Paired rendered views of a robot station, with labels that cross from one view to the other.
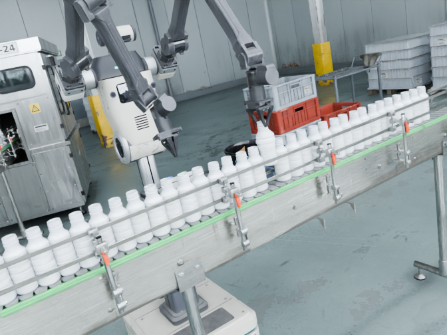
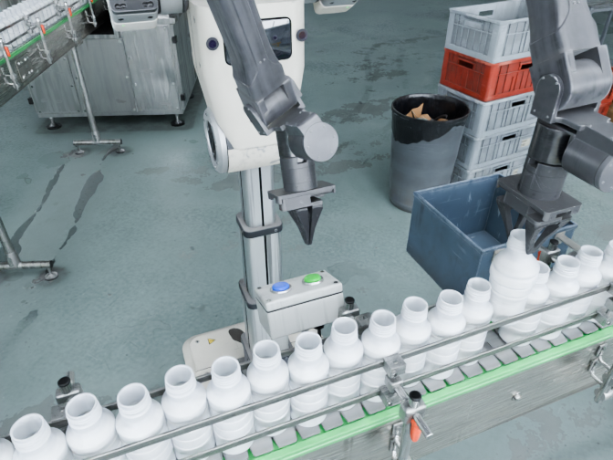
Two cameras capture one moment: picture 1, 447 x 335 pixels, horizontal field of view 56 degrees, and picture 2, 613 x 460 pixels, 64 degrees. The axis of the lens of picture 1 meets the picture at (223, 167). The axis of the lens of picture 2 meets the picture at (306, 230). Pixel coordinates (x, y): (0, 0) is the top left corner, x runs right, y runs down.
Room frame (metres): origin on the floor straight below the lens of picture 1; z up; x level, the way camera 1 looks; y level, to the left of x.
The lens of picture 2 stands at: (0.85, 0.07, 1.68)
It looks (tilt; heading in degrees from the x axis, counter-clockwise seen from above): 35 degrees down; 8
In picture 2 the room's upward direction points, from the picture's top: straight up
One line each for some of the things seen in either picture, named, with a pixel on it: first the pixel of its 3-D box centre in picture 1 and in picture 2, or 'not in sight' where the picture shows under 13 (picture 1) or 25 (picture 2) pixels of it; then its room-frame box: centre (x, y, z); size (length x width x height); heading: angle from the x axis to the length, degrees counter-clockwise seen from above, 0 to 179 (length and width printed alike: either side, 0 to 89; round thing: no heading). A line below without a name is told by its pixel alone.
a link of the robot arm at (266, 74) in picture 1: (260, 67); (589, 128); (1.47, -0.19, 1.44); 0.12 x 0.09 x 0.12; 31
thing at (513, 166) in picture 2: not in sight; (478, 163); (4.04, -0.69, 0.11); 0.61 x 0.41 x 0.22; 126
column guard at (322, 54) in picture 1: (323, 64); not in sight; (11.29, -3.16, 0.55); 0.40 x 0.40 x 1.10; 30
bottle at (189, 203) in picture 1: (187, 197); (308, 379); (1.32, 0.14, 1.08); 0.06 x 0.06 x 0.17
